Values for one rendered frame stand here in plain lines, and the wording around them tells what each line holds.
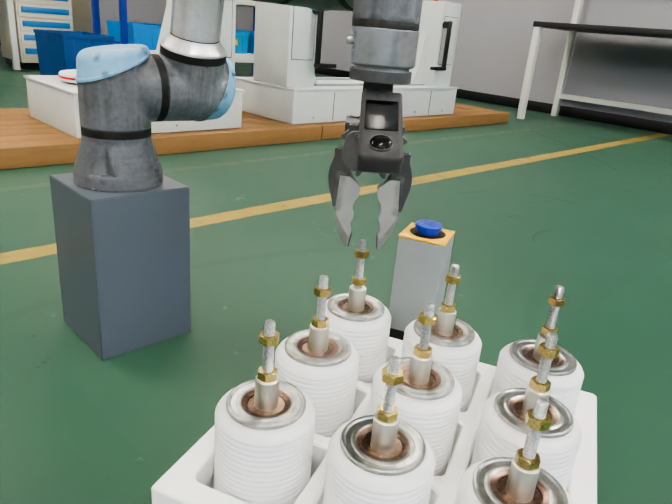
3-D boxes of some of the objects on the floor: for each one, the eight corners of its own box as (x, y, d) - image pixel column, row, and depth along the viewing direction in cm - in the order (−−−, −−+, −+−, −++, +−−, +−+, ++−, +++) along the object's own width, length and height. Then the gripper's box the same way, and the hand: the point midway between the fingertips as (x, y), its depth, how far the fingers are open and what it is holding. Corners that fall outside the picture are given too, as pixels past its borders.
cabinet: (2, 63, 545) (-7, -17, 520) (54, 64, 576) (47, -12, 551) (23, 70, 508) (14, -16, 483) (77, 70, 539) (71, -10, 514)
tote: (37, 77, 468) (32, 28, 455) (86, 77, 498) (83, 31, 484) (66, 85, 439) (62, 33, 425) (116, 84, 468) (114, 36, 455)
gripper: (424, 70, 70) (402, 234, 78) (334, 62, 71) (321, 226, 78) (432, 76, 62) (407, 257, 70) (331, 67, 63) (317, 249, 70)
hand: (363, 239), depth 71 cm, fingers open, 3 cm apart
